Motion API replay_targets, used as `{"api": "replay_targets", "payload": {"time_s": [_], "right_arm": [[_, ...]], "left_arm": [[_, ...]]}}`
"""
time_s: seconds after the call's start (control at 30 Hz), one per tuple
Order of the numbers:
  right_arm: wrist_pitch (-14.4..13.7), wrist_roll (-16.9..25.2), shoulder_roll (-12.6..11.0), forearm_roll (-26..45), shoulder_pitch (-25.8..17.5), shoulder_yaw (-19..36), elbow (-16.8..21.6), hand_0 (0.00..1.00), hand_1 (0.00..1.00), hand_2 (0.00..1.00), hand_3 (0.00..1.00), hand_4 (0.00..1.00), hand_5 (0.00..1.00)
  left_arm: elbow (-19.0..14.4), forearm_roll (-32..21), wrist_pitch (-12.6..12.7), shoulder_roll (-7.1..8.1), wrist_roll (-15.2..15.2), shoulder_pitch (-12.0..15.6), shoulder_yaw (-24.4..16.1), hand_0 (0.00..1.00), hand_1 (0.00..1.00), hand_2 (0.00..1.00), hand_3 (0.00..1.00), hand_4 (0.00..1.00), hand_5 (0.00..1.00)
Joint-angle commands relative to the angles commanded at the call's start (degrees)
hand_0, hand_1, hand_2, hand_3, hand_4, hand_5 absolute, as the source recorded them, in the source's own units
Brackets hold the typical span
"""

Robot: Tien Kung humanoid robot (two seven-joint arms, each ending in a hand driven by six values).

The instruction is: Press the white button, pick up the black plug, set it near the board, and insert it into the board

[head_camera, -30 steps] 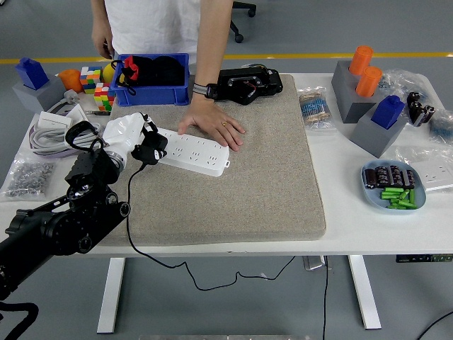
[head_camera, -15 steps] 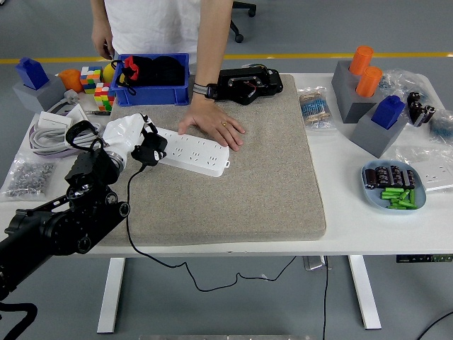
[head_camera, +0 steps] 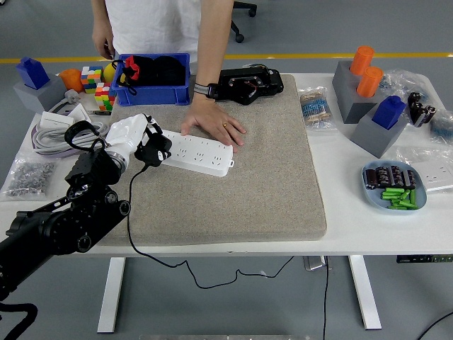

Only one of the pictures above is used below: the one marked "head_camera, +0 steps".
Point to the blue plastic bin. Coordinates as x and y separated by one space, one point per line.
153 95

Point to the person's torso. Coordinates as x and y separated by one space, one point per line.
159 28

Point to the person's left forearm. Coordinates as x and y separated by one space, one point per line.
211 46

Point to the colourful puzzle cube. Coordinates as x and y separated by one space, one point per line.
91 79
105 97

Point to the light blue plate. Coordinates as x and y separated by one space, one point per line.
372 202

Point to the bag of black capacitors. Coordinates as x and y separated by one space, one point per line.
418 110

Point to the grey metal box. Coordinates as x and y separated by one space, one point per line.
314 263

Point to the black office chair base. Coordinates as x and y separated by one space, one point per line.
239 37

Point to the yellow ball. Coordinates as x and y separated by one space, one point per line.
108 72

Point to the slim black tool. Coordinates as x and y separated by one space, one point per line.
101 113

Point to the person's left hand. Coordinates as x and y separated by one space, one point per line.
210 120

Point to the black plug adapter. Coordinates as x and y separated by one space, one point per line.
163 143

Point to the person's right forearm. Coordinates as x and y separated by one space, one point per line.
101 14

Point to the white power strip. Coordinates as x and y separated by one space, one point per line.
205 159

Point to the grey-brown foam mat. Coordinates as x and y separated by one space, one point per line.
230 198

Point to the bag of taped resistors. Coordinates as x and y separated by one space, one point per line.
315 110

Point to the black electronic device housing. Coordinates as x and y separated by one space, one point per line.
249 81

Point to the blue plastic block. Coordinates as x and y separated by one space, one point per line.
388 111
32 74

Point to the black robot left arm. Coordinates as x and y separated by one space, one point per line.
70 219

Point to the black cloth pouch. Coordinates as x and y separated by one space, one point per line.
167 71

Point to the grey two-hole cylinder holder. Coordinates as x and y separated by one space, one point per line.
345 92

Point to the striped wristband with watch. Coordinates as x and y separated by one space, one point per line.
201 88

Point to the orange plastic cylinder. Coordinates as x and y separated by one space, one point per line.
361 60
368 83
71 79

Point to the white wall socket panel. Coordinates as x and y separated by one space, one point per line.
437 177

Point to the crumpled clear plastic bag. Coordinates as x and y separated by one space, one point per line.
400 79

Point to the grey single-slot block holder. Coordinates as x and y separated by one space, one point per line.
32 97
372 138

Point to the black pouch with red toggle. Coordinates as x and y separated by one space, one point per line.
140 71

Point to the person's right hand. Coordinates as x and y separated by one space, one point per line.
103 40

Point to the black cylindrical capacitor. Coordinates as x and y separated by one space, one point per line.
372 178
384 175
409 178
397 175

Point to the white table leg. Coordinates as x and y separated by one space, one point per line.
364 294
109 297

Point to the pile of green cylinders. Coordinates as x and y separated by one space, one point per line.
398 198

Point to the black table control panel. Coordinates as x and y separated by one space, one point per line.
424 259

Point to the bag of metal screws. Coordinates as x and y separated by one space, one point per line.
28 177

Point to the bag of blue resistors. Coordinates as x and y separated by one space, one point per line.
443 124

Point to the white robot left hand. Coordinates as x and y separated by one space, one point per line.
124 136

